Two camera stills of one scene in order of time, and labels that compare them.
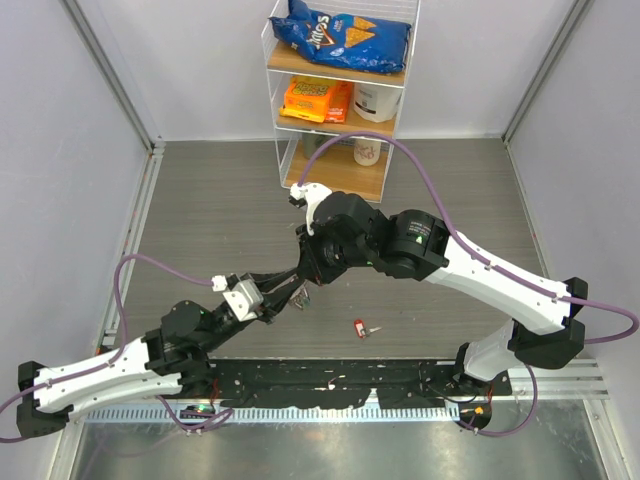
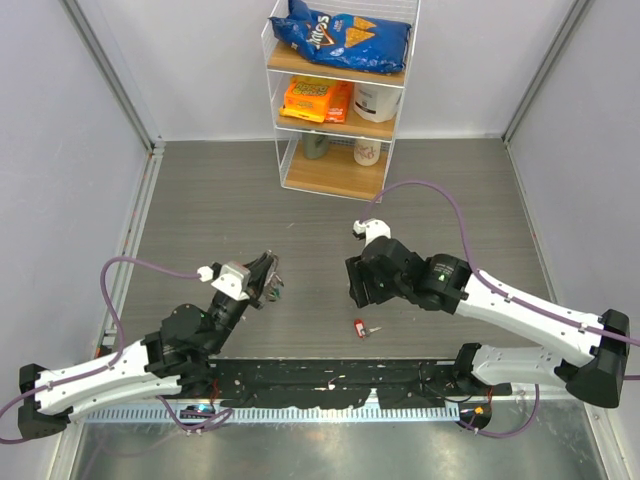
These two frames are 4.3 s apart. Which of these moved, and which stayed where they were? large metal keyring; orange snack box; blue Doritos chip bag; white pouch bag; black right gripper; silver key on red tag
Moved: large metal keyring; black right gripper
Stayed: silver key on red tag; blue Doritos chip bag; white pouch bag; orange snack box
